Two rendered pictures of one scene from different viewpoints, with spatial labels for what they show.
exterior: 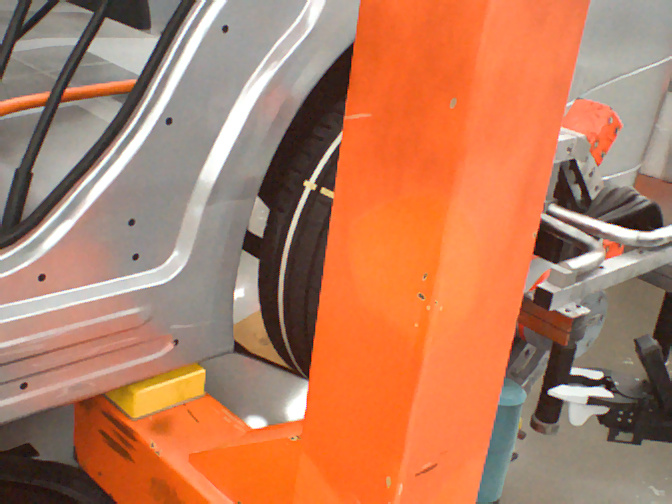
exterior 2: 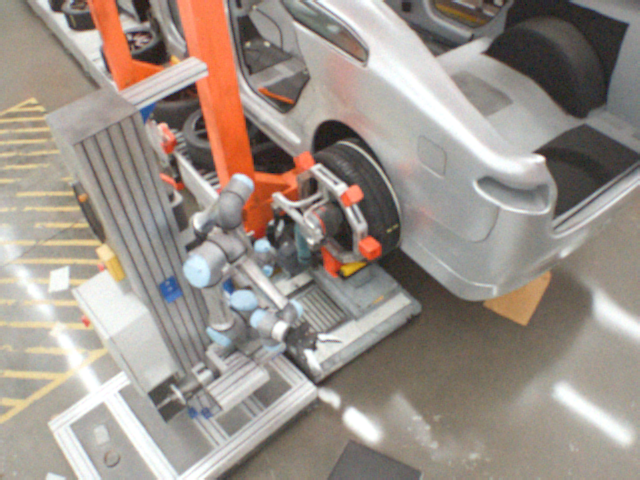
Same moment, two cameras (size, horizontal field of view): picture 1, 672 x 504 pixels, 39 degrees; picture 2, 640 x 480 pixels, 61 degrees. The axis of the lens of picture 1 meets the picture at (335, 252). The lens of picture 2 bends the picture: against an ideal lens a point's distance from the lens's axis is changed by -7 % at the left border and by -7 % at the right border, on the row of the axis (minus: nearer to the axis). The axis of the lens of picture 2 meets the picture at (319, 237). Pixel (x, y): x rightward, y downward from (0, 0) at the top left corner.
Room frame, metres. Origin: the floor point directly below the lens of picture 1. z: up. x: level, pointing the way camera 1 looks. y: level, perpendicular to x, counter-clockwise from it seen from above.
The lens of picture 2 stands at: (2.01, -2.46, 3.00)
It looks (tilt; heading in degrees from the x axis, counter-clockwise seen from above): 46 degrees down; 105
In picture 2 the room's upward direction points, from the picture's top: 6 degrees counter-clockwise
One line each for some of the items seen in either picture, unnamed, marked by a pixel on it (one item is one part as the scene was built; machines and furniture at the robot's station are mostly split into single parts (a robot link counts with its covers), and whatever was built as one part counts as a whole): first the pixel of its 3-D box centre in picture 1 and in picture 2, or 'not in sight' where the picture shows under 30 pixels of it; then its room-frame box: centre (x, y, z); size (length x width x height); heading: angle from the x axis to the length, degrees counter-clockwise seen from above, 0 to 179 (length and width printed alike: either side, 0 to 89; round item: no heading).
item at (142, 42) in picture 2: not in sight; (133, 50); (-1.01, 2.34, 0.39); 0.66 x 0.66 x 0.24
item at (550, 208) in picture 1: (616, 202); (321, 210); (1.51, -0.45, 1.03); 0.19 x 0.18 x 0.11; 47
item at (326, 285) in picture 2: not in sight; (353, 280); (1.60, -0.14, 0.13); 0.50 x 0.36 x 0.10; 137
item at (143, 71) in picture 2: not in sight; (163, 68); (-0.23, 1.47, 0.69); 0.52 x 0.17 x 0.35; 47
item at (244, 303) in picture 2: not in sight; (243, 307); (1.27, -1.05, 0.98); 0.13 x 0.12 x 0.14; 67
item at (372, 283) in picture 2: not in sight; (357, 264); (1.64, -0.17, 0.32); 0.40 x 0.30 x 0.28; 137
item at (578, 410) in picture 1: (578, 407); not in sight; (1.21, -0.39, 0.81); 0.09 x 0.03 x 0.06; 101
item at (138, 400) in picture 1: (147, 375); not in sight; (1.29, 0.27, 0.71); 0.14 x 0.14 x 0.05; 47
